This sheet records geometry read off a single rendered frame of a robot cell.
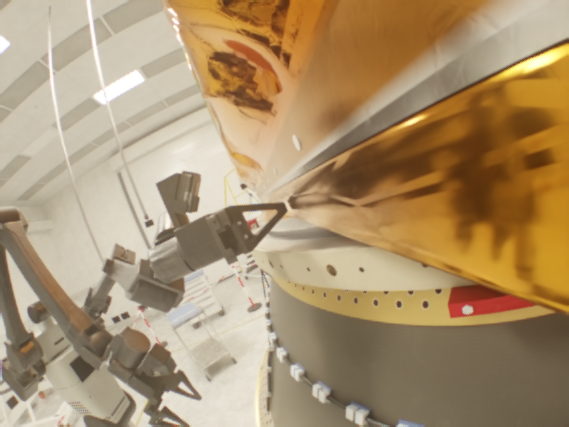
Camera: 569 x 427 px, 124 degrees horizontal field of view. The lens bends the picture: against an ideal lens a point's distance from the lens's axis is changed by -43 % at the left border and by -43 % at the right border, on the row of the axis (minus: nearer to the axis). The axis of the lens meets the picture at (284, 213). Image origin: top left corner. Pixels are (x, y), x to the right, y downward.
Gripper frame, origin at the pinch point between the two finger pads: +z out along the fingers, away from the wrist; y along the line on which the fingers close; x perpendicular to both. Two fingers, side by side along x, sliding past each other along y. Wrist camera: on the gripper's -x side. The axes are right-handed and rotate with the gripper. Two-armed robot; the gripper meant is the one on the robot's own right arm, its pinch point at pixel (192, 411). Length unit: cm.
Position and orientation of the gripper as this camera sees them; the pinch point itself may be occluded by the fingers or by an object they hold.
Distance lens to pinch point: 61.9
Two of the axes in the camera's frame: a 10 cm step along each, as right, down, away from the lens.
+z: 8.2, 5.7, 0.8
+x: -5.8, 8.2, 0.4
